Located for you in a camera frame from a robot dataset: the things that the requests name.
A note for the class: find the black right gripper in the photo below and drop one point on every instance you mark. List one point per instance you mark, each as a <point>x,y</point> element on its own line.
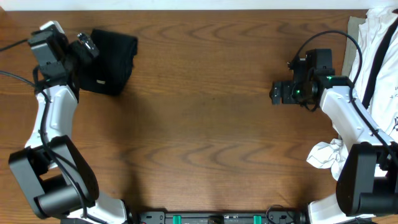
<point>275,93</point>

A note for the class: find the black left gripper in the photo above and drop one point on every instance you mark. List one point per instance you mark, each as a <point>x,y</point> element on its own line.
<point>76,53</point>

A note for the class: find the black polo shirt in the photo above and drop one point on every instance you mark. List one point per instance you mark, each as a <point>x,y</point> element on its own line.
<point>109,72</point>

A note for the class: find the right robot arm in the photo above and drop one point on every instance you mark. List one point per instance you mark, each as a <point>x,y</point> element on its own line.
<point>367,185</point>

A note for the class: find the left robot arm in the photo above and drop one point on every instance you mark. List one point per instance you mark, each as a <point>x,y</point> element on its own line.
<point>54,177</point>

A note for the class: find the beige cloth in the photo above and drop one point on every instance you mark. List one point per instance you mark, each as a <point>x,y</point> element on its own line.
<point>350,50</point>

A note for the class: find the white crumpled garment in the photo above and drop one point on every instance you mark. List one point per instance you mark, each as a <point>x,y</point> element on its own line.
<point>376,85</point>

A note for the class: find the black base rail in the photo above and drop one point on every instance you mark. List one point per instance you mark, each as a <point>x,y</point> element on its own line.
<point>274,216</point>

